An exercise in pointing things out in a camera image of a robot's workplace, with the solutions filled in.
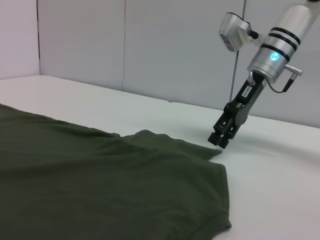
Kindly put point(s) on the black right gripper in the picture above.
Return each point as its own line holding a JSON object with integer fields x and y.
{"x": 250, "y": 95}

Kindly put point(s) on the dark green t-shirt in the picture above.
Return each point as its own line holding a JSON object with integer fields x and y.
{"x": 100, "y": 180}

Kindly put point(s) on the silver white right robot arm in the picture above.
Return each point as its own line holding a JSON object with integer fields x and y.
{"x": 277, "y": 45}

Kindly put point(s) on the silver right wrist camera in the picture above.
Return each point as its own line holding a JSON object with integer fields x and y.
{"x": 235, "y": 30}

